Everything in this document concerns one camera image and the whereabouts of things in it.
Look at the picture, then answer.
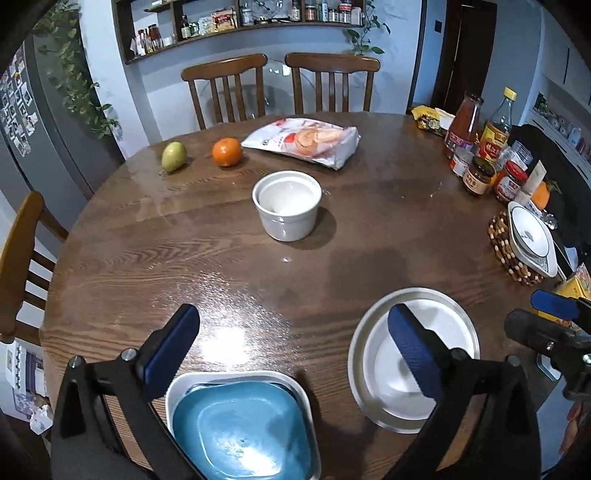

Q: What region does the dark lid sauce jar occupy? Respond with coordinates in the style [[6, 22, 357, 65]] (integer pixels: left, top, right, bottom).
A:
[[462, 156, 496, 195]]

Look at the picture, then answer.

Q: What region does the wooden wall shelf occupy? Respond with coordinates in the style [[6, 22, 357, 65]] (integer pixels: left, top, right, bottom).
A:
[[112, 0, 368, 65]]

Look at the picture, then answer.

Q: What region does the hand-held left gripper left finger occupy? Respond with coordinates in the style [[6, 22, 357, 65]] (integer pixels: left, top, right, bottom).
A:
[[50, 304, 201, 480]]

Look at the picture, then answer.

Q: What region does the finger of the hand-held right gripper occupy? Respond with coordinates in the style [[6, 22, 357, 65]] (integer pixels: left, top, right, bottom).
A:
[[503, 310, 591, 360], [530, 288, 591, 330]]

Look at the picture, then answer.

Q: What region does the small white label jar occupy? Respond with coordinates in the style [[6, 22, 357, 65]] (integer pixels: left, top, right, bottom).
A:
[[450, 148, 476, 178]]

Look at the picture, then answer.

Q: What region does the yellow cap sauce bottle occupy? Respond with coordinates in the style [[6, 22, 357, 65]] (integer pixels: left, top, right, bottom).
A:
[[478, 87, 518, 160]]

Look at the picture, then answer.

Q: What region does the small white bowl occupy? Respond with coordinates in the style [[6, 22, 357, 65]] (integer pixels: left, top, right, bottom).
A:
[[362, 299, 474, 421]]

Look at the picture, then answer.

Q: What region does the grey refrigerator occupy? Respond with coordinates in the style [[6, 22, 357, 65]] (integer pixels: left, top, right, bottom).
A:
[[0, 28, 125, 232]]

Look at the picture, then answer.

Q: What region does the white snack bag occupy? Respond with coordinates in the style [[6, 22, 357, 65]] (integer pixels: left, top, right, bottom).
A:
[[240, 118, 361, 171]]

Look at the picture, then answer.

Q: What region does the yellow snack packet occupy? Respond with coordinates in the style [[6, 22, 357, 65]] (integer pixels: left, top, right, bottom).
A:
[[410, 104, 455, 137]]

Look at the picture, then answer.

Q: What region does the wooden chair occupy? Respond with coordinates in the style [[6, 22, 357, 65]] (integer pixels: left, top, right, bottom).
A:
[[285, 52, 381, 114], [181, 54, 269, 131], [0, 191, 70, 344]]

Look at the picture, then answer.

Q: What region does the person's right hand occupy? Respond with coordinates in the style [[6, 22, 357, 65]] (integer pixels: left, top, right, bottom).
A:
[[560, 401, 584, 456]]

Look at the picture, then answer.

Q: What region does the red lid sauce jar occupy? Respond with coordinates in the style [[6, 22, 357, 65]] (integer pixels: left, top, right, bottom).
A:
[[496, 161, 528, 203]]

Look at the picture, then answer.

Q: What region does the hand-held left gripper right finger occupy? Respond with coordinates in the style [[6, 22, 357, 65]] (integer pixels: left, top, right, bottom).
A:
[[387, 304, 542, 480]]

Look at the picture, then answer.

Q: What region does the white ceramic pot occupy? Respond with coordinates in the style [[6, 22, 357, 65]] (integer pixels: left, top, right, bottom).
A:
[[252, 171, 322, 243]]

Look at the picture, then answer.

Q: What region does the large patterned square plate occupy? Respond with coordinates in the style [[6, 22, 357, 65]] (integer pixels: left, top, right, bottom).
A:
[[165, 370, 321, 480]]

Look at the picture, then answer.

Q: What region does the large white bowl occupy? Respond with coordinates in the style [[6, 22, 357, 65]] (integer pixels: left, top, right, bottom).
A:
[[348, 287, 481, 433]]

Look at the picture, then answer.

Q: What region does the group of fridge photo magnets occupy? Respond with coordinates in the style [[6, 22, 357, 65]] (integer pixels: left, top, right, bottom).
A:
[[0, 46, 38, 155]]

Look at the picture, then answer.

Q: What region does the orange packet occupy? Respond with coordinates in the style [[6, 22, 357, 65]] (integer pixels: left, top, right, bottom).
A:
[[531, 182, 551, 211]]

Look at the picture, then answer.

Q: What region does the wooden bead trivet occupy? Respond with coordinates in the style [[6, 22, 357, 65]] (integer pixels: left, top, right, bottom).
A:
[[488, 210, 546, 287]]

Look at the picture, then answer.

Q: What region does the green pear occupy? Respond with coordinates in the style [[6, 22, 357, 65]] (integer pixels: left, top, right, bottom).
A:
[[159, 141, 189, 176]]

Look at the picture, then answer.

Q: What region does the yellow carton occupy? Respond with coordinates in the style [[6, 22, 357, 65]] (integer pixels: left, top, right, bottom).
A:
[[554, 263, 591, 333]]

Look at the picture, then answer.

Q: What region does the white cardboard box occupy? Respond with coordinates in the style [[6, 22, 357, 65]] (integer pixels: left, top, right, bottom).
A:
[[4, 339, 47, 403]]

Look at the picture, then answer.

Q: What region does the blue square plate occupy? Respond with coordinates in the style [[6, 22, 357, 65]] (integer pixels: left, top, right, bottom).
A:
[[172, 381, 311, 480]]

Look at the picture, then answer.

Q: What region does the row of shelf bottles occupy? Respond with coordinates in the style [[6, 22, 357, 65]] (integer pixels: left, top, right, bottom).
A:
[[129, 0, 363, 56]]

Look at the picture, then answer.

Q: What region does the dark wooden door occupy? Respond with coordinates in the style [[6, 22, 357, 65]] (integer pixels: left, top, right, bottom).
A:
[[431, 0, 497, 112]]

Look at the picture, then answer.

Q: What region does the orange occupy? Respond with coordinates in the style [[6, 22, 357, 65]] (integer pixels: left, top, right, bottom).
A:
[[212, 137, 243, 167]]

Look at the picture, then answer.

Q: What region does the red sauce bottle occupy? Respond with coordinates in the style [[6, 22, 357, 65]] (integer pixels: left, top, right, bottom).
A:
[[443, 91, 485, 160]]

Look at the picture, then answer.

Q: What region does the hanging green vine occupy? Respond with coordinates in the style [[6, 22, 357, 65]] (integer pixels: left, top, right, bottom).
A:
[[344, 0, 393, 58], [34, 0, 123, 139]]

